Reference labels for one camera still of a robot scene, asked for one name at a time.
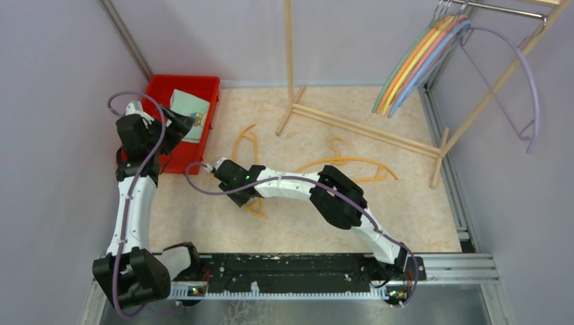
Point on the purple hanger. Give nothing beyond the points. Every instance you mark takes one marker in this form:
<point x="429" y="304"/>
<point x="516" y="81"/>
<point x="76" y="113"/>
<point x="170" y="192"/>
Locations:
<point x="530" y="132"/>

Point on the green hanger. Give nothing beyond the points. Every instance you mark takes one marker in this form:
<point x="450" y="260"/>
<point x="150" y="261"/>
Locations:
<point x="406" y="65"/>

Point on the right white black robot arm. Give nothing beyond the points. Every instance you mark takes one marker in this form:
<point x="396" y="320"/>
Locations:
<point x="337" y="198"/>

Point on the blue hanger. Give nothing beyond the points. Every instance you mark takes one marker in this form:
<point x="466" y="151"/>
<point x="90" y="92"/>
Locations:
<point x="426" y="63"/>

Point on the orange plastic hanger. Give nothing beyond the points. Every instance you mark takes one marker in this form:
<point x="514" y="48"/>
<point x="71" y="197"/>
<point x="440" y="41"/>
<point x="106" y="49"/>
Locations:
<point x="379" y="171"/>

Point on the metal rack rod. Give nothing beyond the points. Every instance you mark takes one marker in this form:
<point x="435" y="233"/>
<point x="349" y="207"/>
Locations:
<point x="504" y="10"/>

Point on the pink hanger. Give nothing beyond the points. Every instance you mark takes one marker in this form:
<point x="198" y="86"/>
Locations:
<point x="419" y="63"/>

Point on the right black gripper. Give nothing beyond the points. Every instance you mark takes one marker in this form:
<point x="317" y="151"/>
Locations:
<point x="240" y="200"/>

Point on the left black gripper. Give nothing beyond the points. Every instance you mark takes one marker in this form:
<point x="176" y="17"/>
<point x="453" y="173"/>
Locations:
<point x="180" y="125"/>

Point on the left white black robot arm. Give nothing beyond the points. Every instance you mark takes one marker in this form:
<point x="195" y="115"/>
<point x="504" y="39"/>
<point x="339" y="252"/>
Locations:
<point x="134" y="224"/>

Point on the light green cartoon cloth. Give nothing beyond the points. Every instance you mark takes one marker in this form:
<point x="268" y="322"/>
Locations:
<point x="189" y="105"/>

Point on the peach orange hanger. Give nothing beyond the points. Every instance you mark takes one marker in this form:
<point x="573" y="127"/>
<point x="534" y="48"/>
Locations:
<point x="406" y="63"/>

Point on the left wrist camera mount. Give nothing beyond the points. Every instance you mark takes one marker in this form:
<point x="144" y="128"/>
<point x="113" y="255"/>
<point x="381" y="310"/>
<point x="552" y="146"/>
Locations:
<point x="136" y="108"/>

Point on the light yellow hanger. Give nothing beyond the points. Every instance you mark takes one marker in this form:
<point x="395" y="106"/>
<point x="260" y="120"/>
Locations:
<point x="412" y="63"/>

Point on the yellow-orange plastic hook hanger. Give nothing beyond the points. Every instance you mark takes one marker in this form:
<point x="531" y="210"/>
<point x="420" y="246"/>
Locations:
<point x="247" y="139"/>

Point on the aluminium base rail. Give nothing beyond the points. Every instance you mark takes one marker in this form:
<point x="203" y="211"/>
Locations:
<point x="441" y="268"/>

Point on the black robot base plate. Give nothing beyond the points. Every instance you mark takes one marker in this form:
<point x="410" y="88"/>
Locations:
<point x="297" y="273"/>

